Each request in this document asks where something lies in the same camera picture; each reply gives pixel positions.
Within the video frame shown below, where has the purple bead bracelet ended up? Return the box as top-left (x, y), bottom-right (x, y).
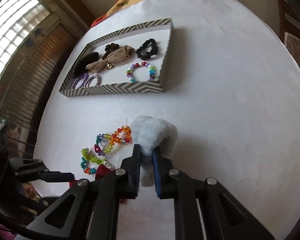
top-left (70, 71), bottom-right (90, 90)

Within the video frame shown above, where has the brown louvered wooden door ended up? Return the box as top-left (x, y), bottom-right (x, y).
top-left (0, 23), bottom-right (77, 131)

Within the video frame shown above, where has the multicolour round bead bracelet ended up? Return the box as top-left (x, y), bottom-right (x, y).
top-left (125, 61), bottom-right (157, 82)

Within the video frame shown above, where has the red bow hair clip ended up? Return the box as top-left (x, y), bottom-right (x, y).
top-left (69, 164), bottom-right (126, 204)

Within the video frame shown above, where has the wooden chair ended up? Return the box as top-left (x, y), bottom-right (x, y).
top-left (277, 0), bottom-right (300, 68)

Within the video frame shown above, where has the striped shallow cardboard tray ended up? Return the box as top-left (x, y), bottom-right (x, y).
top-left (59, 18), bottom-right (173, 97)

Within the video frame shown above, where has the window with glass blocks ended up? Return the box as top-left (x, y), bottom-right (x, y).
top-left (0, 0), bottom-right (50, 75)

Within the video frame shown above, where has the black oval hair clip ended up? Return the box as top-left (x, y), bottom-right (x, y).
top-left (72, 52), bottom-right (99, 79)

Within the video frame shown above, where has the white table cloth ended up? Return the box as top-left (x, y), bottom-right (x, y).
top-left (34, 0), bottom-right (300, 239)

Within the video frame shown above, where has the black scrunchie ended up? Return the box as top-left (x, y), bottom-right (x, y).
top-left (136, 38), bottom-right (158, 61)

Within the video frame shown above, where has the fluffy light blue scrunchie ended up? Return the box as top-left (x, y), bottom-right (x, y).
top-left (131, 115), bottom-right (178, 187)

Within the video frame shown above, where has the brown leopard bow scrunchie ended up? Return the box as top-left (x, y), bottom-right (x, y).
top-left (85, 45), bottom-right (135, 74)

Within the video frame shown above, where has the orange rainbow bead bracelet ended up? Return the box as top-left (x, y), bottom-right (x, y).
top-left (93, 125), bottom-right (133, 157)

